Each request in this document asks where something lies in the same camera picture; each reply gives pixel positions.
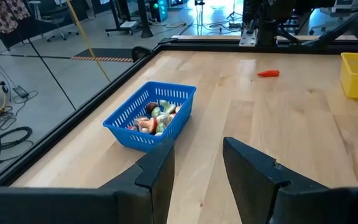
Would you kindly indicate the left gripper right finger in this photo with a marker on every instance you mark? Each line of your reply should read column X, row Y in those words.
column 253, row 183

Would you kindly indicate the white toy mushroom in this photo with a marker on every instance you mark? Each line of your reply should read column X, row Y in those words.
column 163, row 119

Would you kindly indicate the black office chair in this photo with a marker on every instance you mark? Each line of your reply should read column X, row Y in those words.
column 57, row 20

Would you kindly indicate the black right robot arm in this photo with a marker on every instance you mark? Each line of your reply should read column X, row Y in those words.
column 267, row 28

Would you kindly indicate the patterned hanging cloth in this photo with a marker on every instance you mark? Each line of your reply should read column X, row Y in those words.
column 5, row 15

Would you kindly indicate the teal lit computer tower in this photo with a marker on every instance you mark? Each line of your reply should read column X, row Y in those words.
column 160, row 9

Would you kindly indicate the green cap toy mushroom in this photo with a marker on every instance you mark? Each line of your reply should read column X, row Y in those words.
column 156, row 112

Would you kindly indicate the black hazard striped mat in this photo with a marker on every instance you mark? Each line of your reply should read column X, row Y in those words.
column 110, row 52

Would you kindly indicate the small red toy mushroom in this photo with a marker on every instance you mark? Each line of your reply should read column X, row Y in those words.
column 132, row 127

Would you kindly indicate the red toy pepper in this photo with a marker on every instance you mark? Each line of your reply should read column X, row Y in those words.
column 269, row 73

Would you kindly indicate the blue plastic basket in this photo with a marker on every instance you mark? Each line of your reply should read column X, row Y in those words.
column 126, row 115

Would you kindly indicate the black stand pole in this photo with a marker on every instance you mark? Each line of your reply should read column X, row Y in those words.
column 145, row 18

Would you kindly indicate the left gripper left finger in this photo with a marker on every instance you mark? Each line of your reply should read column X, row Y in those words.
column 148, row 193

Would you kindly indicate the black power adapter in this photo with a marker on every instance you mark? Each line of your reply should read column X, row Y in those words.
column 20, row 91

